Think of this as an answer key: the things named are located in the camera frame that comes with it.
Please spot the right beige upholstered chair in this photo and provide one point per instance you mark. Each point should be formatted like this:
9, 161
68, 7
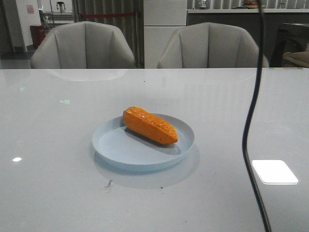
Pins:
210, 45

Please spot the tan cushion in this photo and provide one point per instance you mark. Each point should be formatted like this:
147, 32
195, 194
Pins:
298, 58

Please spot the red barrier belt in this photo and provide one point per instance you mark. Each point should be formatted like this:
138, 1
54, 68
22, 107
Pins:
107, 15

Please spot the grey counter with white top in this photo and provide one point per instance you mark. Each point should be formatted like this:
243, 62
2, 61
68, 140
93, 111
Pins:
248, 19

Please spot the beige upholstered chair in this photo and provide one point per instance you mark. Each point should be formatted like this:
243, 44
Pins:
83, 45
210, 45

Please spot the red trash bin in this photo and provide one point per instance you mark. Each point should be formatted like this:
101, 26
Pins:
37, 34

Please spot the light blue round plate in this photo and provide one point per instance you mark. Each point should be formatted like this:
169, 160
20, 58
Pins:
124, 149

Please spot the white cabinet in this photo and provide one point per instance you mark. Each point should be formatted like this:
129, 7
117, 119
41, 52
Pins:
160, 18

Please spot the left beige upholstered chair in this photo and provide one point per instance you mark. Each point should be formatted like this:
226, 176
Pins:
83, 45

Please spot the orange toy corn cob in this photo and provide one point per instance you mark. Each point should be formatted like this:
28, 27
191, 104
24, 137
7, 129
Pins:
149, 125

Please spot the metal cart with kettle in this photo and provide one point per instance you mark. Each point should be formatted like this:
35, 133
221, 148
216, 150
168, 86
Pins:
55, 12

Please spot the fruit bowl on counter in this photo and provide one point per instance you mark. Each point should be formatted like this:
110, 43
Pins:
250, 4

